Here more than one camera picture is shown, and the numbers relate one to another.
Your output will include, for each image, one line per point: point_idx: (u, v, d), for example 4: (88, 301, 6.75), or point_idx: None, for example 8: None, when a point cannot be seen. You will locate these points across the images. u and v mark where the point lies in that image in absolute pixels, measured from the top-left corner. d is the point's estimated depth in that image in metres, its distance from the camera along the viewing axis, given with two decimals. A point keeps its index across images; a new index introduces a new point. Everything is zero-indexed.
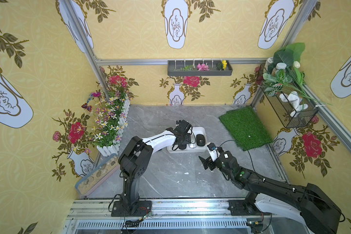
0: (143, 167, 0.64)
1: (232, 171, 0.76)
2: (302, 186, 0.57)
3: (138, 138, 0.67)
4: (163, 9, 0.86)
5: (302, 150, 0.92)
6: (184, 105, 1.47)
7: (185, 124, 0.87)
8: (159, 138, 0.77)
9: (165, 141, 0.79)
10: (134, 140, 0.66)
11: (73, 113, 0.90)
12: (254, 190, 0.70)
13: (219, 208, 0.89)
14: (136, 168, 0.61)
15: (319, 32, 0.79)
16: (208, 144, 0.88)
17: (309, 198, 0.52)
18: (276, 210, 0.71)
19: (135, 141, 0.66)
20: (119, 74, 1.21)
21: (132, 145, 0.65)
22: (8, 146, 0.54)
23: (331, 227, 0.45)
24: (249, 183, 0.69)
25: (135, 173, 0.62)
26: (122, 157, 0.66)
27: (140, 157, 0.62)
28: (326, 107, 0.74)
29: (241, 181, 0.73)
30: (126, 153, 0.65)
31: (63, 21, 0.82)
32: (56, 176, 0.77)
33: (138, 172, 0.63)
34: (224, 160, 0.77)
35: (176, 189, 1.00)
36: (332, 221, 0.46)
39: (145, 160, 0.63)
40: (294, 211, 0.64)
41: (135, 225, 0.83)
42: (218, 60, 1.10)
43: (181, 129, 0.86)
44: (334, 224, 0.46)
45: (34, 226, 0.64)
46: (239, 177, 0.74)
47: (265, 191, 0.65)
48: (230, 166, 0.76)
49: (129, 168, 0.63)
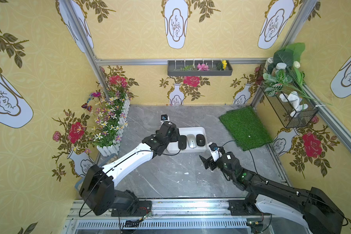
0: (107, 201, 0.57)
1: (235, 173, 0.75)
2: (306, 190, 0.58)
3: (97, 168, 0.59)
4: (163, 9, 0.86)
5: (302, 150, 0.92)
6: (184, 105, 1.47)
7: (167, 128, 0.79)
8: (126, 162, 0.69)
9: (137, 161, 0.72)
10: (91, 170, 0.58)
11: (73, 113, 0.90)
12: (256, 192, 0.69)
13: (219, 208, 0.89)
14: (96, 204, 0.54)
15: (319, 32, 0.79)
16: (210, 143, 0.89)
17: (313, 201, 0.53)
18: (277, 211, 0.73)
19: (93, 172, 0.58)
20: (119, 74, 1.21)
21: (90, 177, 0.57)
22: (8, 146, 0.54)
23: (336, 230, 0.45)
24: (251, 184, 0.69)
25: (96, 209, 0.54)
26: (81, 191, 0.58)
27: (99, 191, 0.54)
28: (326, 107, 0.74)
29: (243, 182, 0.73)
30: (85, 187, 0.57)
31: (63, 21, 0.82)
32: (56, 176, 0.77)
33: (100, 208, 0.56)
34: (226, 161, 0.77)
35: (176, 189, 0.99)
36: (336, 224, 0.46)
39: (106, 194, 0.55)
40: (297, 214, 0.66)
41: (135, 225, 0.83)
42: (218, 60, 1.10)
43: (163, 134, 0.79)
44: (339, 227, 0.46)
45: (34, 227, 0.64)
46: (241, 178, 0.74)
47: (269, 195, 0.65)
48: (232, 167, 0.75)
49: (90, 204, 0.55)
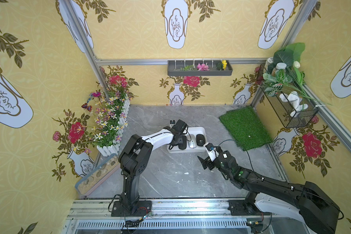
0: (143, 165, 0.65)
1: (231, 171, 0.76)
2: (300, 185, 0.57)
3: (137, 136, 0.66)
4: (163, 9, 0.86)
5: (302, 150, 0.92)
6: (184, 105, 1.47)
7: (182, 123, 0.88)
8: (156, 136, 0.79)
9: (163, 139, 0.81)
10: (133, 138, 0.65)
11: (73, 113, 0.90)
12: (254, 189, 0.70)
13: (219, 208, 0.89)
14: (137, 166, 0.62)
15: (319, 32, 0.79)
16: (206, 144, 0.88)
17: (308, 196, 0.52)
18: (276, 210, 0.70)
19: (135, 139, 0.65)
20: (119, 74, 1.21)
21: (132, 143, 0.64)
22: (7, 146, 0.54)
23: (331, 224, 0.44)
24: (248, 182, 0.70)
25: (135, 170, 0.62)
26: (122, 155, 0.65)
27: (140, 153, 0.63)
28: (326, 107, 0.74)
29: (240, 180, 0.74)
30: (126, 151, 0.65)
31: (63, 21, 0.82)
32: (56, 176, 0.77)
33: (139, 169, 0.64)
34: (223, 160, 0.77)
35: (176, 189, 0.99)
36: (332, 218, 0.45)
39: (145, 157, 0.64)
40: (293, 209, 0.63)
41: (135, 225, 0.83)
42: (218, 60, 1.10)
43: (178, 127, 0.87)
44: (334, 222, 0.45)
45: (34, 226, 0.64)
46: (237, 176, 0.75)
47: (264, 191, 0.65)
48: (229, 166, 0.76)
49: (130, 165, 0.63)
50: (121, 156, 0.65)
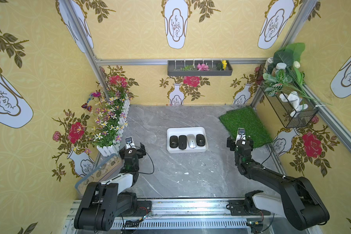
0: (111, 212, 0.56)
1: (243, 158, 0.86)
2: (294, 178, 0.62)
3: (96, 183, 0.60)
4: (163, 9, 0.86)
5: (302, 150, 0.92)
6: (184, 105, 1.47)
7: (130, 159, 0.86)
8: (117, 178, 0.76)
9: (125, 180, 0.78)
10: (91, 188, 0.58)
11: (73, 113, 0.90)
12: (251, 177, 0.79)
13: (219, 209, 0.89)
14: (104, 216, 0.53)
15: (319, 32, 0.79)
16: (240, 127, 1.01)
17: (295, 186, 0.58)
18: (269, 205, 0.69)
19: (94, 187, 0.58)
20: (119, 74, 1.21)
21: (91, 194, 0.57)
22: (7, 146, 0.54)
23: (305, 215, 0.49)
24: (250, 167, 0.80)
25: (105, 222, 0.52)
26: (80, 215, 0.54)
27: (106, 199, 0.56)
28: (326, 107, 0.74)
29: (244, 167, 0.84)
30: (85, 206, 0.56)
31: (63, 21, 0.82)
32: (56, 176, 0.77)
33: (107, 221, 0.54)
34: (241, 144, 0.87)
35: (176, 189, 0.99)
36: (309, 213, 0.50)
39: (113, 202, 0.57)
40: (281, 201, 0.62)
41: (135, 225, 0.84)
42: (218, 60, 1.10)
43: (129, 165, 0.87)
44: (310, 215, 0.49)
45: (34, 226, 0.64)
46: (244, 164, 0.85)
47: (256, 177, 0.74)
48: (243, 152, 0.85)
49: (94, 220, 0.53)
50: (78, 217, 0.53)
